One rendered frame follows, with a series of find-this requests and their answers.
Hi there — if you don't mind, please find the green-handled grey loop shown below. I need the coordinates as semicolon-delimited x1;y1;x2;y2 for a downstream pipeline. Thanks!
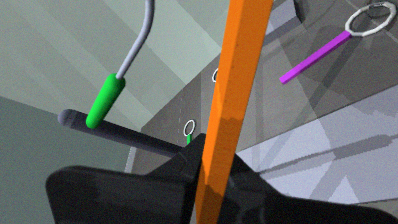
184;120;195;144

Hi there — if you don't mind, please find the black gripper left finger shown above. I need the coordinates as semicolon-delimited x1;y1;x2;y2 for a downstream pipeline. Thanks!
45;133;207;224

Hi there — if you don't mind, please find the orange handle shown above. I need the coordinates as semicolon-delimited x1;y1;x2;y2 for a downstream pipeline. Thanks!
195;0;274;224

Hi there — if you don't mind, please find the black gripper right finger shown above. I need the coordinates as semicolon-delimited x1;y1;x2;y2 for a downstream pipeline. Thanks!
217;153;398;224

